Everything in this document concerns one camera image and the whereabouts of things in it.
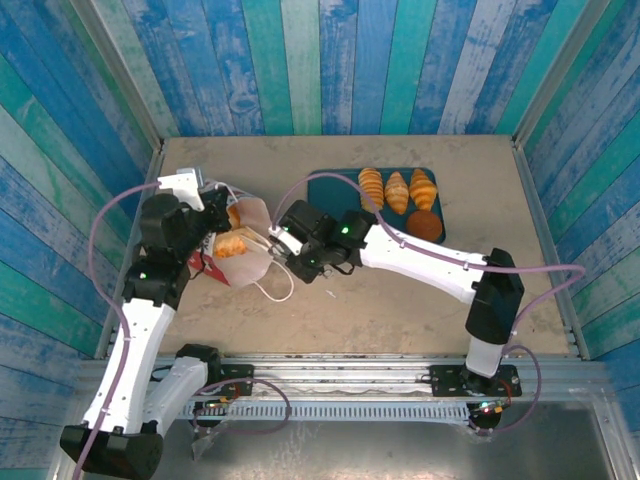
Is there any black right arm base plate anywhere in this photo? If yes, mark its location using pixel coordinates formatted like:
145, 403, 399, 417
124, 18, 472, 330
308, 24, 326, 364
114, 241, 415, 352
429, 363, 523, 399

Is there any golden fake croissant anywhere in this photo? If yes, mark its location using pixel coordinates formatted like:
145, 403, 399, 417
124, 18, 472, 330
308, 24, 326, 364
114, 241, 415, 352
408, 168, 440, 212

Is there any pale dusted fake croissant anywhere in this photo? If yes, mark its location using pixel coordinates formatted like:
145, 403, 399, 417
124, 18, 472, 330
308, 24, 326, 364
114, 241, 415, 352
383, 170, 411, 216

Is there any aluminium table side rail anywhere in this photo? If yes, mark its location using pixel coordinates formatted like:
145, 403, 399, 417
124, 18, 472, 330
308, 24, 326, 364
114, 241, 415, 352
510, 139, 592, 360
93, 147, 167, 360

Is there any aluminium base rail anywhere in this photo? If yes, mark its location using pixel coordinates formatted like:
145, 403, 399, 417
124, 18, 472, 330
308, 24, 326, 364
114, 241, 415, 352
74, 352, 614, 401

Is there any grey metal shelf sheet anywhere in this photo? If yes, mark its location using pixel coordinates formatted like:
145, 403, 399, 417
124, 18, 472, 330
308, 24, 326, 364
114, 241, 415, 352
79, 417, 619, 480

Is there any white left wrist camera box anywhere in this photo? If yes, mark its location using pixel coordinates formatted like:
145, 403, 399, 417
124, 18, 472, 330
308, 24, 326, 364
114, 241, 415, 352
157, 168, 206, 212

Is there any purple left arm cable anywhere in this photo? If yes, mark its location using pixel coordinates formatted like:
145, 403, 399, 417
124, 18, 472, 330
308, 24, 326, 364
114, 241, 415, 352
73, 180, 292, 480

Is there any aluminium corner post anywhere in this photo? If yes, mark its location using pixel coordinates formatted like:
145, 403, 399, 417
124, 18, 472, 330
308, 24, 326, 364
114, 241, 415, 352
69, 0, 165, 154
512, 0, 615, 147

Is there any striped fake bread log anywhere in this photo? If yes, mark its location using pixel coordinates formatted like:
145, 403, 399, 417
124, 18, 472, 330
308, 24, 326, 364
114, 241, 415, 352
213, 232, 250, 260

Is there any striped spiral fake bread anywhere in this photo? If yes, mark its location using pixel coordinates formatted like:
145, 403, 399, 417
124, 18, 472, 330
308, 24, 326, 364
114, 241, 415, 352
357, 167, 386, 214

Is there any red white paper gift bag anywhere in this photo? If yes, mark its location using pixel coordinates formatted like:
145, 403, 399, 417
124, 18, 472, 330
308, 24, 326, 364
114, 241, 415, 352
187, 177, 296, 304

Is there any round brown fake bun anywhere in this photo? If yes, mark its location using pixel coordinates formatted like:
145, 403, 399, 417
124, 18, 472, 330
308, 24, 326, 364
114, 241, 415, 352
404, 209, 445, 244

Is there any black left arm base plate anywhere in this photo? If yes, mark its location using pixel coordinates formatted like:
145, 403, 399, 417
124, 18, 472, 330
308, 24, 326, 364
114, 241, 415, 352
204, 363, 255, 397

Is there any teal plastic tray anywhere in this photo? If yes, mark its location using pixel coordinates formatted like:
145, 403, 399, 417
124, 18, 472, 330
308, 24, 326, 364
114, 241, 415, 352
305, 167, 447, 245

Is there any slotted grey cable duct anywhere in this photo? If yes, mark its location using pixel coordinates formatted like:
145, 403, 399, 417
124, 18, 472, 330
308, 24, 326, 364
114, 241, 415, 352
179, 401, 472, 422

